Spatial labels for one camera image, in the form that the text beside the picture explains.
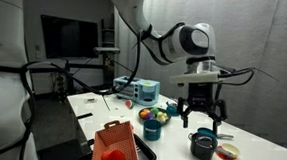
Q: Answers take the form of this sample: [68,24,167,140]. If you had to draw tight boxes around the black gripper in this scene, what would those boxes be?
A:
[174,81,230,136]

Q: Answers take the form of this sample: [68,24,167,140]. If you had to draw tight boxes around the glass pot lid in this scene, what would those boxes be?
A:
[190,131,218,150]

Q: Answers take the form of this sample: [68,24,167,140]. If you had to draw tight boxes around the black toy pot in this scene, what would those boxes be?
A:
[187,131,237,160]

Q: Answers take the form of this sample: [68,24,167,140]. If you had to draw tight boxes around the teal toy pot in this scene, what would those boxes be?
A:
[142,118,163,142]

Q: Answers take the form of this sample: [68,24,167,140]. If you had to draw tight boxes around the teal toy kettle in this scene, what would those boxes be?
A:
[164,97,182,117]

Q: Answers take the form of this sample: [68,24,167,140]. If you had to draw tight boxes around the green bowl with fruit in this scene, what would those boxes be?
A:
[137,106,173,127]

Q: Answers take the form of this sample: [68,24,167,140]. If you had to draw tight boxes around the yellow toy banana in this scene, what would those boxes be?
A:
[156,111,168,123]

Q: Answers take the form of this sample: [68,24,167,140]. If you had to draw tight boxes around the cream toy bowl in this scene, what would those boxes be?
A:
[219,142,242,159]

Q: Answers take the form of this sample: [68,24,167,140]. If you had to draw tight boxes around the red toy plate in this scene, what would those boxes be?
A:
[215,151,239,160]

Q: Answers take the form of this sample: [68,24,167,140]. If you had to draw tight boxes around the green toy fruit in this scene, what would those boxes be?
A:
[149,106,161,116]

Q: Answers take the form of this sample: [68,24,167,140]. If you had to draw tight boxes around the purple toy fruit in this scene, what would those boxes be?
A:
[145,111,156,122]

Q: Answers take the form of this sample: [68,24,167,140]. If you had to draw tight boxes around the orange toy fruit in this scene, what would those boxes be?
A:
[139,109,149,119]

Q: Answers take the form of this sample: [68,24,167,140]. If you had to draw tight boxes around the black baking tray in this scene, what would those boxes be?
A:
[67,129,159,160]

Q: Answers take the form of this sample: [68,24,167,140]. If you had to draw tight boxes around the light blue toy oven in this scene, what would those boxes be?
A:
[111,75,162,108]

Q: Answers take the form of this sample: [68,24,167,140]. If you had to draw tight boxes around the toy watermelon slice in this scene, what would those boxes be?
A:
[125,99,135,110]

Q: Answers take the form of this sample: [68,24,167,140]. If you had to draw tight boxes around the red checkered basket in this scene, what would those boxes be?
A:
[91,118,144,160]

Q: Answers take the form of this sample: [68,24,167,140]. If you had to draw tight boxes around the red round toy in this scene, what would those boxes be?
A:
[101,149,128,160]

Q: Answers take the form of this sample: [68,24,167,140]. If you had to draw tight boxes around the grey curtain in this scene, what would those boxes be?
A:
[108,0,287,153]

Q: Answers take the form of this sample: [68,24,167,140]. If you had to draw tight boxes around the short black bar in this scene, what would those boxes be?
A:
[75,111,94,122]

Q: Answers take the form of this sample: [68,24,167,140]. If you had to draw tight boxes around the black television stand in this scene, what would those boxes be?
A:
[28,58,115,100]

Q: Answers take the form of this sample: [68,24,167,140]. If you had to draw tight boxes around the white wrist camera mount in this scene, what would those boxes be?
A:
[168,69,222,89]

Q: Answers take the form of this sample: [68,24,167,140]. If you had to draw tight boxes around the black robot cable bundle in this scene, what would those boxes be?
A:
[0,10,187,160]

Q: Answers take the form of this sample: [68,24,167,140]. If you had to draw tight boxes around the grey stereo camera on tripod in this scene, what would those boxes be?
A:
[91,46,121,87]

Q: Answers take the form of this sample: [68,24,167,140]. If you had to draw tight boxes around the black wall television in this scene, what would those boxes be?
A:
[38,14,101,62]

